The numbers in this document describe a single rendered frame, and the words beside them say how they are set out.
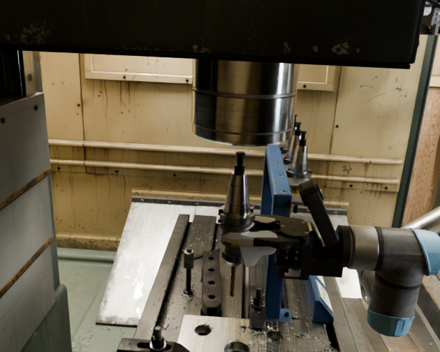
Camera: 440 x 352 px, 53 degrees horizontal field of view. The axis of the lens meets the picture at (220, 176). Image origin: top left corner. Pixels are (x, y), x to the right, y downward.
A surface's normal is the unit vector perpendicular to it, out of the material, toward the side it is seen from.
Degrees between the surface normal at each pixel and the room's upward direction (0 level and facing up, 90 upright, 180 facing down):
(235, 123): 90
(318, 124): 90
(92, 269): 0
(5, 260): 90
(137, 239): 25
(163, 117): 90
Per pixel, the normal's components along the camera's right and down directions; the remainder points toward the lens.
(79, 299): 0.04, -0.94
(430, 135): -0.06, 0.32
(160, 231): 0.01, -0.73
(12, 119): 1.00, 0.09
